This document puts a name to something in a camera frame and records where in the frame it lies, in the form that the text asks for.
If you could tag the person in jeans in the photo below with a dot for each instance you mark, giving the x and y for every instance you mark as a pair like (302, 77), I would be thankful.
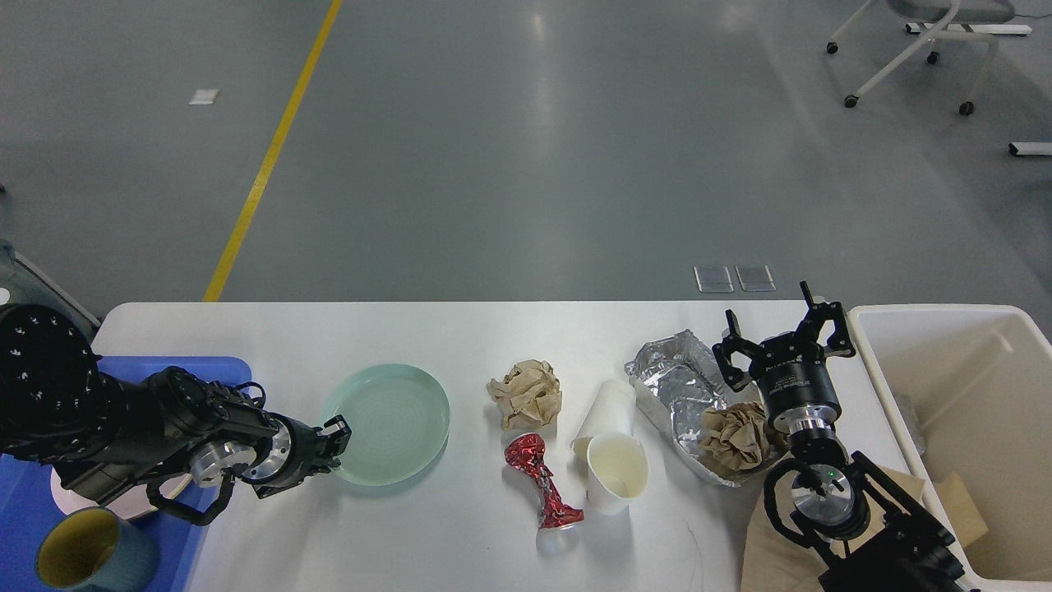
(23, 282)

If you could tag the light green plate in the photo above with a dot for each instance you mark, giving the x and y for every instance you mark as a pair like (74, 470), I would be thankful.
(400, 421)

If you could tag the white office chair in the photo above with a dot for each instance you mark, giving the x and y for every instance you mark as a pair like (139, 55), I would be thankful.
(946, 20)

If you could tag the right floor outlet cover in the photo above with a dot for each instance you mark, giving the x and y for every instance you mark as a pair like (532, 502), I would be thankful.
(755, 278)

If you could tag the lying white paper cup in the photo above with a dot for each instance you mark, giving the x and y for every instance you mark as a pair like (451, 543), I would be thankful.
(611, 411)

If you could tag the crumpled brown paper ball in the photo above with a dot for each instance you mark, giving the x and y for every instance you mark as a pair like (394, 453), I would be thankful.
(528, 396)

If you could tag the crushed red can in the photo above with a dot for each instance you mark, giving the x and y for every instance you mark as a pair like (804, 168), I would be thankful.
(525, 453)

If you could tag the dark teal mug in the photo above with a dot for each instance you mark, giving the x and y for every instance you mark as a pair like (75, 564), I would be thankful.
(93, 549)

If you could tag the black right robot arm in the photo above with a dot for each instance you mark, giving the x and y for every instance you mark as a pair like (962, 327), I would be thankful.
(910, 553)

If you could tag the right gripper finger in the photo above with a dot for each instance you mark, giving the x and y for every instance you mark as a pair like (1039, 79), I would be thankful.
(733, 344)
(822, 332)

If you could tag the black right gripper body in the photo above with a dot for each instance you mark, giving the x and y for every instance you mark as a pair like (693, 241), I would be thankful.
(795, 385)

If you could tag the white plastic bin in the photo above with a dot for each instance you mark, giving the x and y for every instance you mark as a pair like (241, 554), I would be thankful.
(967, 389)

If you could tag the crumpled brown paper in foil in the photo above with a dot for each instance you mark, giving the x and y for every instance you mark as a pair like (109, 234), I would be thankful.
(739, 437)

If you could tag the crumpled aluminium foil tray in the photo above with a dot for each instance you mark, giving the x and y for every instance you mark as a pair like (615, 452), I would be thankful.
(676, 379)

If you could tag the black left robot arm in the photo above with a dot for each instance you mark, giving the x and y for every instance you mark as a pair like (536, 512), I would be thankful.
(186, 440)

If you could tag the brown paper bag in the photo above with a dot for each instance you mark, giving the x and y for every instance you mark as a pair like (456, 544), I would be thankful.
(772, 563)

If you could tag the left floor outlet cover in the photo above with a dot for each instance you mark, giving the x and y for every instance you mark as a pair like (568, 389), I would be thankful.
(713, 279)

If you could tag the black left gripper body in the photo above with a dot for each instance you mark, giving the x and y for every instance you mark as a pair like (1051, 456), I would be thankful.
(289, 462)

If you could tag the blue plastic tray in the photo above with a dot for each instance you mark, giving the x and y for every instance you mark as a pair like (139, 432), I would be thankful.
(28, 511)

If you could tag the cardboard piece in bin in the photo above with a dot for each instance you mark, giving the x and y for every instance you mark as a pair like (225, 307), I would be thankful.
(962, 511)

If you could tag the white floor bar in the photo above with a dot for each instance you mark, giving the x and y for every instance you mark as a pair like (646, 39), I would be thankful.
(1022, 149)

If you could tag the upright white paper cup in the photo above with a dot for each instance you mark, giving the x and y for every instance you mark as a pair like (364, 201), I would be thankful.
(618, 472)

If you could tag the pink plate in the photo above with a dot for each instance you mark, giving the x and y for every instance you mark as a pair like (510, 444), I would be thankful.
(131, 505)

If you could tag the floor outlet cover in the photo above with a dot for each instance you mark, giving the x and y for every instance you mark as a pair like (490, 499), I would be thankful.
(755, 278)
(713, 279)

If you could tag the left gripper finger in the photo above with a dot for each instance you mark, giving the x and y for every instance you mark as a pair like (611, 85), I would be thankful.
(335, 434)
(325, 461)

